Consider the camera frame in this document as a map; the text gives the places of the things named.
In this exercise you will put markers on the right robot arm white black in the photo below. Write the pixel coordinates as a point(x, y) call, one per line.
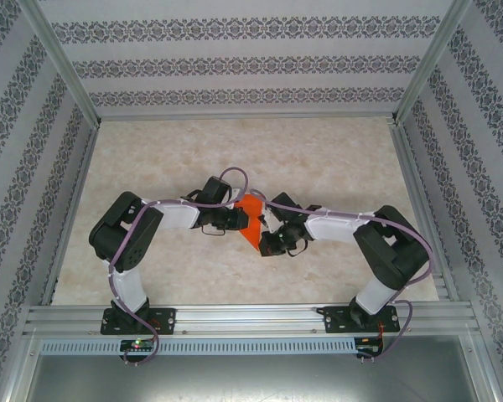
point(331, 228)

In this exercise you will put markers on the orange paper sheet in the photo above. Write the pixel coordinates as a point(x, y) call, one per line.
point(253, 230)

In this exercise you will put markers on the aluminium side rail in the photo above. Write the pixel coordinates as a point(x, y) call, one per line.
point(411, 167)
point(82, 171)

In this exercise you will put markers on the aluminium frame post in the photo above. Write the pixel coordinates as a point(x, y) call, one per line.
point(63, 63)
point(428, 63)

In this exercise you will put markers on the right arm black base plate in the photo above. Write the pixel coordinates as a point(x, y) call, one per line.
point(333, 320)

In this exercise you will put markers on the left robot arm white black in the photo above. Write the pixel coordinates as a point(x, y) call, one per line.
point(174, 218)

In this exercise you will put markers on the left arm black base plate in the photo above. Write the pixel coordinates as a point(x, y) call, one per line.
point(167, 320)

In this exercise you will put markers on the aluminium back rail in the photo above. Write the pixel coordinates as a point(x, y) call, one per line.
point(243, 116)

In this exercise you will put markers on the grey metal panel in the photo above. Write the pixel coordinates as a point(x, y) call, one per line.
point(251, 381)

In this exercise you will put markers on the wide aluminium base rail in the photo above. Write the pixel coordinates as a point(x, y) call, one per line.
point(251, 320)

